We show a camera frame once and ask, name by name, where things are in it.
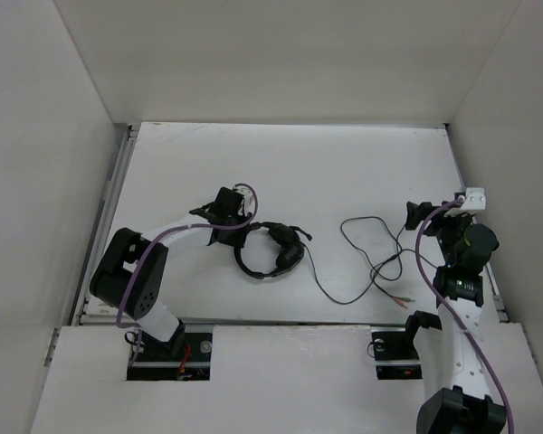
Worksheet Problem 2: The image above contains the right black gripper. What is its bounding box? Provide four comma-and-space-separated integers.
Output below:
405, 199, 472, 266

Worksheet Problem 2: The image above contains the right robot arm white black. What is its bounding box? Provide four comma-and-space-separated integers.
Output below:
401, 196, 515, 433

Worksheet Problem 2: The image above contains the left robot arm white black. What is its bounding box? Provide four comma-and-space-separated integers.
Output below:
90, 183, 259, 359

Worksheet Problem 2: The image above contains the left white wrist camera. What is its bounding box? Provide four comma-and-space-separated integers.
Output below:
233, 184, 256, 215

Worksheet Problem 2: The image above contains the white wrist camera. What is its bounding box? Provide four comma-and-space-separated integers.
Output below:
233, 184, 256, 215
455, 187, 487, 212

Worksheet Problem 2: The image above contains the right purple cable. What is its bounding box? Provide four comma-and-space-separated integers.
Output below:
414, 198, 517, 434

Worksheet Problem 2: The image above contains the purple cable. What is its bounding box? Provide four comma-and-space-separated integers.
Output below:
116, 182, 260, 363
414, 198, 517, 434

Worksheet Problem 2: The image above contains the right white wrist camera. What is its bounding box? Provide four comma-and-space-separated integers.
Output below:
455, 187, 487, 212

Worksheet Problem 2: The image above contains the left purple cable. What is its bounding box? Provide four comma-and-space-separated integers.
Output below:
116, 182, 260, 363

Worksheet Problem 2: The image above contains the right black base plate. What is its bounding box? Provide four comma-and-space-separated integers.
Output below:
367, 330, 423, 381

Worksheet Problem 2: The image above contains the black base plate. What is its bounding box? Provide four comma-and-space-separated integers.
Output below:
125, 327, 213, 382
367, 330, 423, 381

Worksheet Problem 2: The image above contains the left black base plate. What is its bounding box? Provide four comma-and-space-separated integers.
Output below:
125, 327, 213, 382

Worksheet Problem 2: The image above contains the front aluminium rail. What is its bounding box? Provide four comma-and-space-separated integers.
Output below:
70, 315, 405, 327

